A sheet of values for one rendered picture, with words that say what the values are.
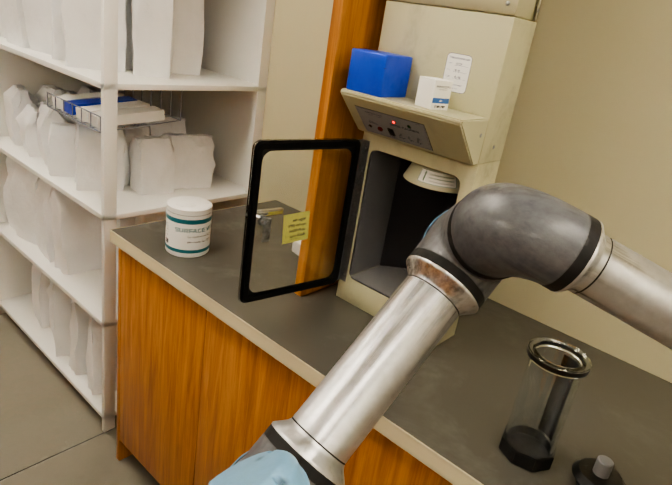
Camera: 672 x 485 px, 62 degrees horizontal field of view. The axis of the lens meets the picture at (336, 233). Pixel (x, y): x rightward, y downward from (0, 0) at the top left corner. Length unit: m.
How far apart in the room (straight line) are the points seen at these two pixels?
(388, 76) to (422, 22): 0.15
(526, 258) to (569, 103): 1.02
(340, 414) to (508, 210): 0.31
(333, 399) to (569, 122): 1.13
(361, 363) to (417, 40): 0.83
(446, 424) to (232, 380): 0.62
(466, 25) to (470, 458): 0.86
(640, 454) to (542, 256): 0.77
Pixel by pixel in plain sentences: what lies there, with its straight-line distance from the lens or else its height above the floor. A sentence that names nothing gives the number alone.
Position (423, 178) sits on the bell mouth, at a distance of 1.34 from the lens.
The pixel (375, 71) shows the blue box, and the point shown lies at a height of 1.56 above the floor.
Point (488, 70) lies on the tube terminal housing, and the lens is 1.23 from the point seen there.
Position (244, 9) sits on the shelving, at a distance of 2.39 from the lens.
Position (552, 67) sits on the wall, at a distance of 1.64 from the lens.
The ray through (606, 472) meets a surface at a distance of 1.16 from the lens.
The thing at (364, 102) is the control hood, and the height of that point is 1.49.
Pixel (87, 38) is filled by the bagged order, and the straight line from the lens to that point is 2.17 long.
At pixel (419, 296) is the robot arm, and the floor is 1.35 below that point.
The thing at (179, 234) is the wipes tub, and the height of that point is 1.01.
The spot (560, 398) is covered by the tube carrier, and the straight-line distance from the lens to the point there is 1.08.
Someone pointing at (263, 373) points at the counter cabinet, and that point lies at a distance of 1.44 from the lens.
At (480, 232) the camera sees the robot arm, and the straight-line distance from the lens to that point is 0.65.
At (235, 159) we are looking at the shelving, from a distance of 2.46.
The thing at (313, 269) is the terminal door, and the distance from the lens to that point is 1.44.
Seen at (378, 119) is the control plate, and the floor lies 1.46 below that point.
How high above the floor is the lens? 1.66
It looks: 21 degrees down
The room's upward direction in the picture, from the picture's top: 9 degrees clockwise
